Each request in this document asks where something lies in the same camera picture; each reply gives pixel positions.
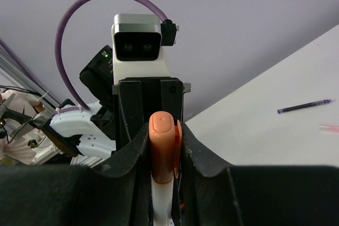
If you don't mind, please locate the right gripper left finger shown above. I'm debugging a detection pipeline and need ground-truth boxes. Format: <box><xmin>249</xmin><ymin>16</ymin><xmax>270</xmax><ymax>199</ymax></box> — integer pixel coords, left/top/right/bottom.
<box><xmin>1</xmin><ymin>124</ymin><xmax>150</xmax><ymax>225</ymax></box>

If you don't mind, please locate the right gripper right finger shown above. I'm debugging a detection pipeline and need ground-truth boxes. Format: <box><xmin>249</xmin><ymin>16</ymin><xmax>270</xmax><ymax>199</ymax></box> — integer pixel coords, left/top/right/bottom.
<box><xmin>181</xmin><ymin>125</ymin><xmax>338</xmax><ymax>225</ymax></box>

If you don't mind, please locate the left frame post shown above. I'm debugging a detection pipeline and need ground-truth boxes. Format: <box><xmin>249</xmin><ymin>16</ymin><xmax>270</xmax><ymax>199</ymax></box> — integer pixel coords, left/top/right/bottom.
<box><xmin>1</xmin><ymin>39</ymin><xmax>61</xmax><ymax>109</ymax></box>

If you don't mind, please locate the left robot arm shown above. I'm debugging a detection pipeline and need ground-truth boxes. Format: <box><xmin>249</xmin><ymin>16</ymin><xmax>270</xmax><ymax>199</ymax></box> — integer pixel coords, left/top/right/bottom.
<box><xmin>49</xmin><ymin>46</ymin><xmax>191</xmax><ymax>159</ymax></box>

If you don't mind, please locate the purple ink refill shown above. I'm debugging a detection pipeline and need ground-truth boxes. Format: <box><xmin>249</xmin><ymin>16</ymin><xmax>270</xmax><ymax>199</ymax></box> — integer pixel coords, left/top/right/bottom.
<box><xmin>277</xmin><ymin>99</ymin><xmax>335</xmax><ymax>114</ymax></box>

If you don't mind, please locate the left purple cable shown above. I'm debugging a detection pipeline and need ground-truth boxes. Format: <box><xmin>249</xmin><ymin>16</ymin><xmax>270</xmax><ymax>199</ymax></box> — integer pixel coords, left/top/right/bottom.
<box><xmin>54</xmin><ymin>0</ymin><xmax>177</xmax><ymax>112</ymax></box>

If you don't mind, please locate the orange pen cap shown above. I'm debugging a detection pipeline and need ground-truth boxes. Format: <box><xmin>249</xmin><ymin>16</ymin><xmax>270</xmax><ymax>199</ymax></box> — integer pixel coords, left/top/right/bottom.
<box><xmin>149</xmin><ymin>111</ymin><xmax>183</xmax><ymax>184</ymax></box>

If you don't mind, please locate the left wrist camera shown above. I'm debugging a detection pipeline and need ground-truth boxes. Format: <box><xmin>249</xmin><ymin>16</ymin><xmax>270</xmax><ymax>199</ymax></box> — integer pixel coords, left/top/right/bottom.
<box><xmin>111</xmin><ymin>13</ymin><xmax>170</xmax><ymax>85</ymax></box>

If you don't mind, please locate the person in background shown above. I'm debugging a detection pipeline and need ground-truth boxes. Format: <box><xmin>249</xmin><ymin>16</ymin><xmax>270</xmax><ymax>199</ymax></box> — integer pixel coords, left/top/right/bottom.
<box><xmin>0</xmin><ymin>89</ymin><xmax>53</xmax><ymax>166</ymax></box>

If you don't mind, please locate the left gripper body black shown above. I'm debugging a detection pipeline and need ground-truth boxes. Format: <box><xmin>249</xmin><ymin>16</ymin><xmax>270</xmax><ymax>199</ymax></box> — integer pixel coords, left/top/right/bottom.
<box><xmin>113</xmin><ymin>77</ymin><xmax>191</xmax><ymax>150</ymax></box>

